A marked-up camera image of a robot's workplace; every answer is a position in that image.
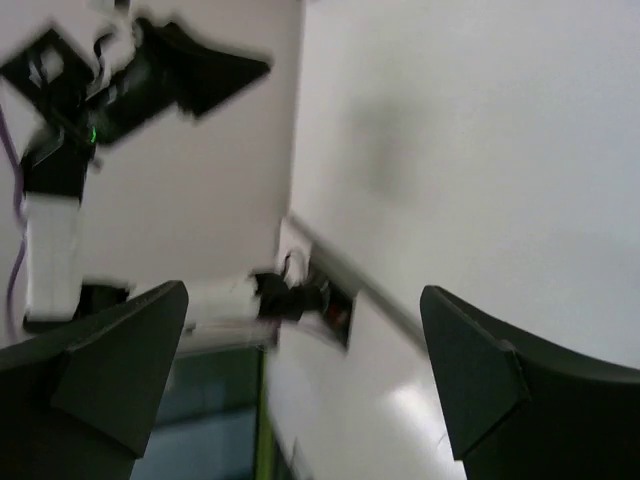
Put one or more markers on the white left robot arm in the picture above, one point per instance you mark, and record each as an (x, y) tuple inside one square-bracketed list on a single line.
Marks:
[(83, 109)]

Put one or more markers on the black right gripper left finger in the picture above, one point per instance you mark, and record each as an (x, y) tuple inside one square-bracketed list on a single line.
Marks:
[(80, 401)]

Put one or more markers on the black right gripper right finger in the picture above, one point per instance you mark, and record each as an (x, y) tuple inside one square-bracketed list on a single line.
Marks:
[(517, 406)]

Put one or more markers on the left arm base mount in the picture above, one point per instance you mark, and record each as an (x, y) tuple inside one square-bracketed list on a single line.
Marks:
[(301, 294)]

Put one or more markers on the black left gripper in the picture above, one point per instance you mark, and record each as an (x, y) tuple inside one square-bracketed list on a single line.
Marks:
[(171, 68)]

